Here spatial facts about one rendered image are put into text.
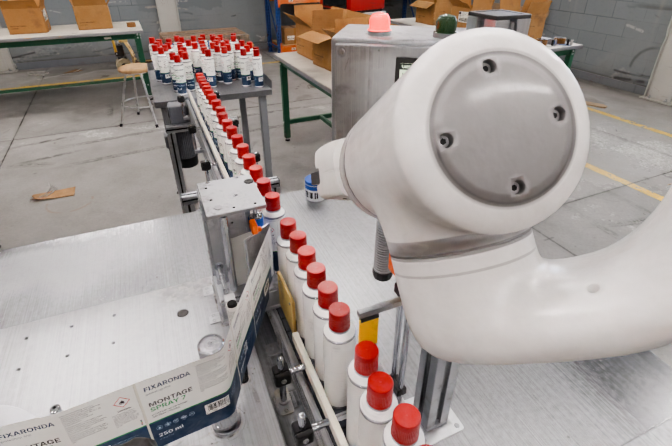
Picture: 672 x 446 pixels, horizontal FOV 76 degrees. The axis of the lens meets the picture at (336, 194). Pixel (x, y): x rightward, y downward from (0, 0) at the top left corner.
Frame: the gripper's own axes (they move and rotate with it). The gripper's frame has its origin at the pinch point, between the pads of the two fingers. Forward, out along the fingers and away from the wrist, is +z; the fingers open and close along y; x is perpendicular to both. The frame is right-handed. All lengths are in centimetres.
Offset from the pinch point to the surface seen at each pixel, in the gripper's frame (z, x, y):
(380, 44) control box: -3.1, -13.9, -3.0
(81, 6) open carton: 442, -225, 203
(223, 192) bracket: 39.1, -0.9, 19.0
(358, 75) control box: -1.2, -11.2, -0.8
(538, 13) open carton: 319, -160, -241
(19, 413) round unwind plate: 31, 34, 53
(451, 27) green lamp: -5.1, -14.7, -10.1
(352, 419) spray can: 16.0, 34.2, -0.1
